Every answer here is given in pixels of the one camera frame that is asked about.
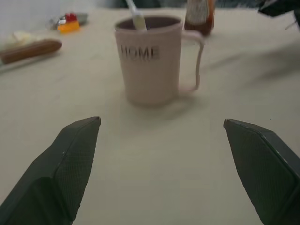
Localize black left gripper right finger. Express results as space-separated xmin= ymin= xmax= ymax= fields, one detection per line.
xmin=223 ymin=119 xmax=300 ymax=225

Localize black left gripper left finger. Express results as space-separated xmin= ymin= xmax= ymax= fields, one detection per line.
xmin=0 ymin=116 xmax=102 ymax=225

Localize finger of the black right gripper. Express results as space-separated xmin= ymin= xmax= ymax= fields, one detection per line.
xmin=257 ymin=0 xmax=300 ymax=17

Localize pink HOME mug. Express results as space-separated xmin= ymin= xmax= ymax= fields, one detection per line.
xmin=114 ymin=15 xmax=204 ymax=105

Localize white toothbrush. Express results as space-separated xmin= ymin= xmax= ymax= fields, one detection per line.
xmin=126 ymin=0 xmax=148 ymax=31

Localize brown sauce bottle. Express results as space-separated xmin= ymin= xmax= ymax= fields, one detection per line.
xmin=184 ymin=0 xmax=215 ymax=36

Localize crumpled white cloth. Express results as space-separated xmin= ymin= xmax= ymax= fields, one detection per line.
xmin=4 ymin=31 xmax=40 ymax=49

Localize red and orange toy bricks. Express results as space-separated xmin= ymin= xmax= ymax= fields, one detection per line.
xmin=57 ymin=13 xmax=81 ymax=34

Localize small grey metal tray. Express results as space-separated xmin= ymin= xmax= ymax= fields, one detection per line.
xmin=75 ymin=13 xmax=89 ymax=25

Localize brown wooden-handled tool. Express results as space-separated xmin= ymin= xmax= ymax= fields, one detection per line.
xmin=0 ymin=39 xmax=63 ymax=66

